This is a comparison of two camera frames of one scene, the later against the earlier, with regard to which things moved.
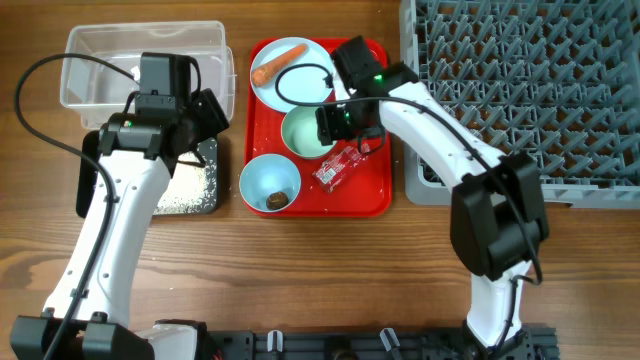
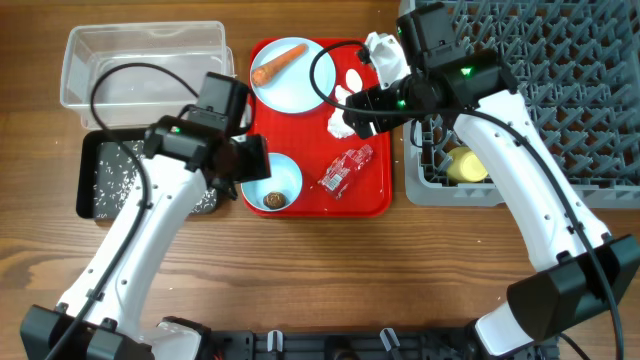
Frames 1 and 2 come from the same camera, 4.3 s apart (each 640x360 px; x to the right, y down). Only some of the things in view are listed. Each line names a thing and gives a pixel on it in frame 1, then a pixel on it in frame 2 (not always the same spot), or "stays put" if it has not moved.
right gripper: x=329 y=128 -> x=370 y=98
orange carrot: x=262 y=73 stays put
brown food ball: x=276 y=200 stays put
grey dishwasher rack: x=559 y=79 stays put
